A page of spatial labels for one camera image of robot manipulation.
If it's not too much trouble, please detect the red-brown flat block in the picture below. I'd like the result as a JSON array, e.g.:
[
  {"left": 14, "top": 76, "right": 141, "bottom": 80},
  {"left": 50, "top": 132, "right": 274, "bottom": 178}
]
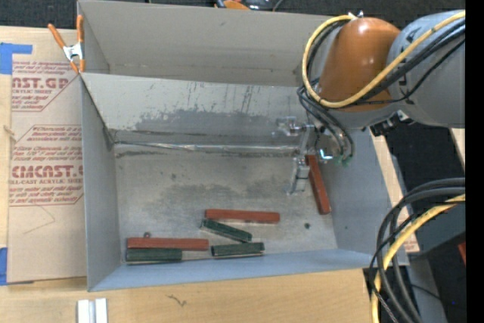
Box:
[
  {"left": 305, "top": 154, "right": 333, "bottom": 216},
  {"left": 204, "top": 208, "right": 281, "bottom": 225},
  {"left": 126, "top": 236, "right": 210, "bottom": 252}
]

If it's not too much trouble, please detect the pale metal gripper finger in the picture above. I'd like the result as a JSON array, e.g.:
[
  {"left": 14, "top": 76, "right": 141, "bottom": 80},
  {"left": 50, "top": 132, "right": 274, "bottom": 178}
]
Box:
[
  {"left": 286, "top": 157, "right": 310, "bottom": 196},
  {"left": 271, "top": 116, "right": 303, "bottom": 138}
]

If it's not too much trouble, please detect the black cylinder on white bracket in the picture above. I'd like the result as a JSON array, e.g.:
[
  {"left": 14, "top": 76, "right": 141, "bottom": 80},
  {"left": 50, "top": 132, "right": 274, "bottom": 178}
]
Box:
[{"left": 369, "top": 112, "right": 412, "bottom": 137}]

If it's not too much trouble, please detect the brown cardboard board red print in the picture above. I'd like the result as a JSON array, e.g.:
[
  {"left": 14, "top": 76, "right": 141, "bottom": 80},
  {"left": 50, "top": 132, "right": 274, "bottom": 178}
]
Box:
[{"left": 0, "top": 25, "right": 88, "bottom": 285}]

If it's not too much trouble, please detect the dark green flat block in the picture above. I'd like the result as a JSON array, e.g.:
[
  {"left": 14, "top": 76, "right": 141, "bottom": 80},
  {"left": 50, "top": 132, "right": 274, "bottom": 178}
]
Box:
[
  {"left": 209, "top": 241, "right": 266, "bottom": 259},
  {"left": 199, "top": 219, "right": 253, "bottom": 244},
  {"left": 125, "top": 247, "right": 184, "bottom": 265}
]

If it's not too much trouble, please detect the grey metal bin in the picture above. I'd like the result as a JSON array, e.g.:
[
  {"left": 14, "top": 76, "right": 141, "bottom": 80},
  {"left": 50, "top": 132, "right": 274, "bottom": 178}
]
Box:
[{"left": 76, "top": 0, "right": 410, "bottom": 293}]

